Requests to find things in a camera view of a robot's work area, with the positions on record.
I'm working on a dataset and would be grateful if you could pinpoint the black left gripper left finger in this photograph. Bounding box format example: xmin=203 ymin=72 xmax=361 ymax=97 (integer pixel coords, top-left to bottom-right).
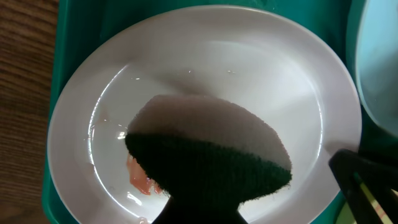
xmin=152 ymin=197 xmax=248 ymax=224

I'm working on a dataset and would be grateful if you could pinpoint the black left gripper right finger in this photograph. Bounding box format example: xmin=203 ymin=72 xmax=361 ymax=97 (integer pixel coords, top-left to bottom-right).
xmin=328 ymin=149 xmax=397 ymax=223

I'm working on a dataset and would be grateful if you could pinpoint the green rimmed plate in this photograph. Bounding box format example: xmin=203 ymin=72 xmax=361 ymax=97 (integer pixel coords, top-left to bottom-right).
xmin=335 ymin=187 xmax=392 ymax=224

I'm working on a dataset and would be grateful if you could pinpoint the light blue plate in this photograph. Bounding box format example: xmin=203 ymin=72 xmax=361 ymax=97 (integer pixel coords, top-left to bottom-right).
xmin=355 ymin=0 xmax=397 ymax=137

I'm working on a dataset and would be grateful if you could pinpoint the white plate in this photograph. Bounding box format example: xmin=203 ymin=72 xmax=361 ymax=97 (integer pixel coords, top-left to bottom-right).
xmin=47 ymin=4 xmax=362 ymax=223

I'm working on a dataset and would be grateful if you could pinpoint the blue plastic tray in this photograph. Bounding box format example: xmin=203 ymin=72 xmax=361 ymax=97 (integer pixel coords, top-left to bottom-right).
xmin=42 ymin=0 xmax=397 ymax=223

